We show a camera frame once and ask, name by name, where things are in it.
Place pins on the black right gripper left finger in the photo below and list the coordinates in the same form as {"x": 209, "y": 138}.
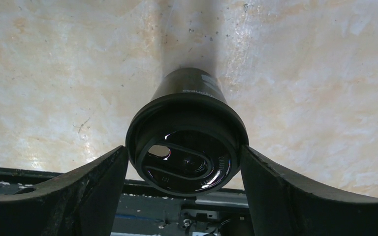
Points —
{"x": 82, "y": 202}

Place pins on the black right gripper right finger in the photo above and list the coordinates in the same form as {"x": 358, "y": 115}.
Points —
{"x": 283, "y": 202}

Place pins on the black cup lid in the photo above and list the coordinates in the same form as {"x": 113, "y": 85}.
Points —
{"x": 186, "y": 144}

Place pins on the black printed coffee cup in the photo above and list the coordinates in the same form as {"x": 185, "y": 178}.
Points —
{"x": 190, "y": 80}

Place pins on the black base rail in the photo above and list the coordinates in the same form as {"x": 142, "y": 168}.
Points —
{"x": 144, "y": 211}

